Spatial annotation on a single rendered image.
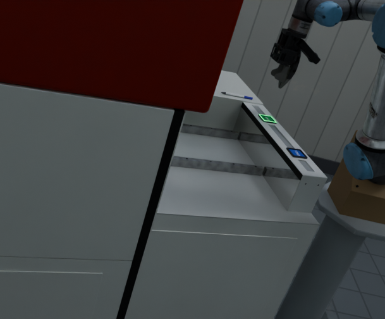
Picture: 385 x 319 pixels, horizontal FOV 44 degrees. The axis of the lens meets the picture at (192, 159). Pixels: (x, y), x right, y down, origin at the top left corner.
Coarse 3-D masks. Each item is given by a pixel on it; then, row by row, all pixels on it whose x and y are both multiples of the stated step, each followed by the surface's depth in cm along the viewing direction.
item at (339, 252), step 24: (336, 216) 162; (336, 240) 171; (360, 240) 171; (384, 240) 160; (312, 264) 180; (336, 264) 175; (312, 288) 181; (336, 288) 183; (288, 312) 191; (312, 312) 186
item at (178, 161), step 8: (176, 160) 160; (184, 160) 161; (192, 160) 162; (200, 160) 163; (208, 160) 165; (200, 168) 164; (208, 168) 165; (216, 168) 166; (224, 168) 167; (232, 168) 168; (240, 168) 169; (248, 168) 169; (256, 168) 170
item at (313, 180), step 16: (256, 112) 188; (272, 128) 178; (288, 144) 169; (304, 160) 160; (304, 176) 150; (320, 176) 152; (304, 192) 153; (320, 192) 155; (288, 208) 155; (304, 208) 157
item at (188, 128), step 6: (186, 126) 186; (192, 126) 187; (198, 126) 188; (186, 132) 187; (192, 132) 188; (198, 132) 188; (204, 132) 189; (210, 132) 190; (216, 132) 190; (222, 132) 191; (228, 132) 192; (234, 132) 193; (228, 138) 193; (234, 138) 194
